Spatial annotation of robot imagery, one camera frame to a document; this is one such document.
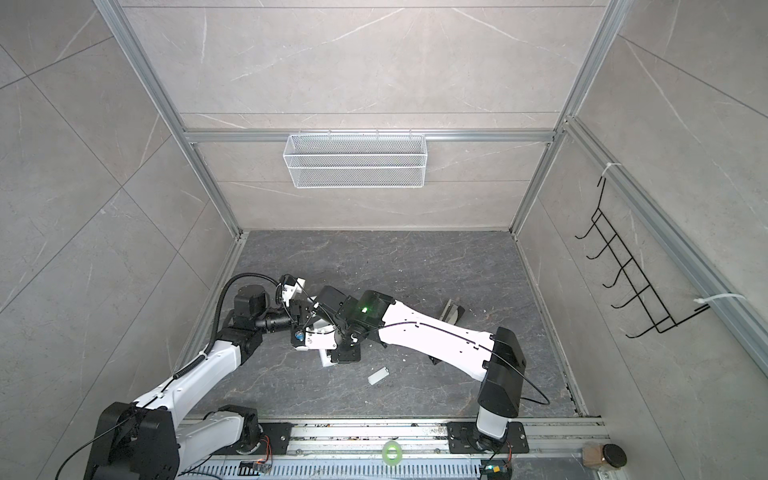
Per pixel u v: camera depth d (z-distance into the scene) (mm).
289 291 757
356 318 483
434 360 854
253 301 645
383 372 837
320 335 601
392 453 720
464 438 744
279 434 732
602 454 646
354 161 1005
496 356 417
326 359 700
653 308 615
